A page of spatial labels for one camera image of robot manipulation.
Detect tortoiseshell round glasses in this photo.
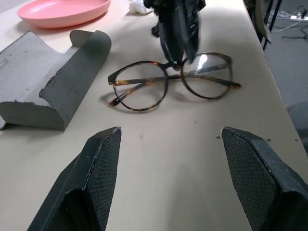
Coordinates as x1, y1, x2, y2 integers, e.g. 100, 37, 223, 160
107, 51, 242, 113

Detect black metal stand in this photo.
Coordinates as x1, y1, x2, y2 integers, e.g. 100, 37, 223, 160
244, 0, 282, 51

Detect white floor cable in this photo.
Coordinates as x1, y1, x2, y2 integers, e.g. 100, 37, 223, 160
271, 18, 308, 32

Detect pink plate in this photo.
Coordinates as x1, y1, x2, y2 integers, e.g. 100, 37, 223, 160
16, 0, 112, 29

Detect white power strip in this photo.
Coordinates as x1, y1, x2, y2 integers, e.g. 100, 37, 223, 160
290, 13, 308, 23

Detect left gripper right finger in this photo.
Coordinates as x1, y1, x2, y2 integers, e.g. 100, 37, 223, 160
221, 126, 308, 231

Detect grey open glasses case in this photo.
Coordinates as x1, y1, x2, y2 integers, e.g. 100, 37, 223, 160
0, 30, 113, 131

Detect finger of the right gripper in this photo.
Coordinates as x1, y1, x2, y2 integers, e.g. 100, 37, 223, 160
151, 1, 187, 64
186, 2, 202, 64

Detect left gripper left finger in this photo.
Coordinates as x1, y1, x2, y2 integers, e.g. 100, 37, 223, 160
27, 126, 122, 231

